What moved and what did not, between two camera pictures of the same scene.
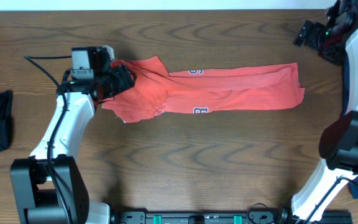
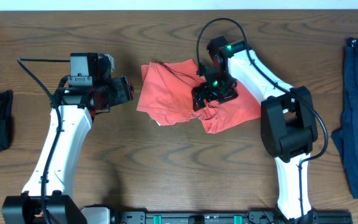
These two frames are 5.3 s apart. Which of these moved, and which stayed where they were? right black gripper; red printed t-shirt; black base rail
Moved: right black gripper; red printed t-shirt
Stayed: black base rail
